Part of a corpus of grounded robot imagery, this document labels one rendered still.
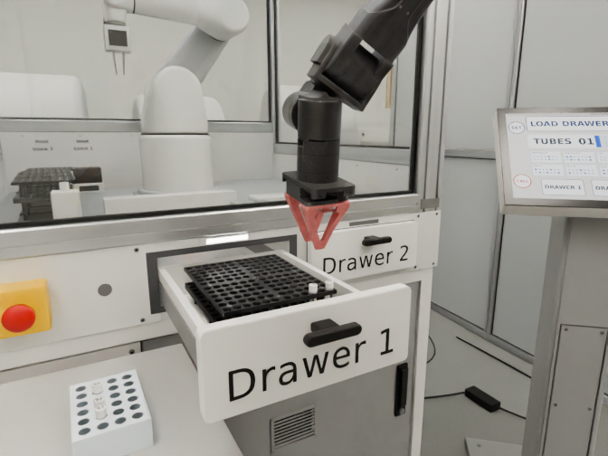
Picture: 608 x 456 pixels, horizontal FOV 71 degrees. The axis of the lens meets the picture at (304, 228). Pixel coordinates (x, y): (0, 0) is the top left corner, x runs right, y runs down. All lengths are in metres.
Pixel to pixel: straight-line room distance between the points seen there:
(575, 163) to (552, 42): 1.17
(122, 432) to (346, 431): 0.70
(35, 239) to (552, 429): 1.39
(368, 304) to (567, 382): 0.99
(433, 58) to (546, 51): 1.34
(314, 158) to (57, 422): 0.48
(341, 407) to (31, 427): 0.68
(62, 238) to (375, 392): 0.81
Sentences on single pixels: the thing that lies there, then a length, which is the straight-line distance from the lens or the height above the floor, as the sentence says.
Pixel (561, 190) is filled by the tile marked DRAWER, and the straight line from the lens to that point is 1.19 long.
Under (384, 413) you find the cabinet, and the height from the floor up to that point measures 0.41.
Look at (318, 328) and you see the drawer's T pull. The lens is 0.50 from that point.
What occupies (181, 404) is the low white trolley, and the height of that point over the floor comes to 0.76.
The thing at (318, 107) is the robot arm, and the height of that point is 1.16.
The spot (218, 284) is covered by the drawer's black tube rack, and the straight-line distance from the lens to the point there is 0.68.
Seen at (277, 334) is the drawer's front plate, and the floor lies 0.91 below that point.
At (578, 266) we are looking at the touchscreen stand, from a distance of 1.34.
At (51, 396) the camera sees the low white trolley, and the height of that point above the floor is 0.76.
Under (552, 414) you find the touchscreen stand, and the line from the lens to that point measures 1.52.
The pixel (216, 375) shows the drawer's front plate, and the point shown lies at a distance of 0.49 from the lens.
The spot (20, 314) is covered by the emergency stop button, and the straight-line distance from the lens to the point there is 0.72.
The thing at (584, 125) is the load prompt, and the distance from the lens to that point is 1.34.
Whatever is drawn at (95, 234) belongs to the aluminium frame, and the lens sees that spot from 0.76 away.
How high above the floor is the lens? 1.13
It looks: 12 degrees down
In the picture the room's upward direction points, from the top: straight up
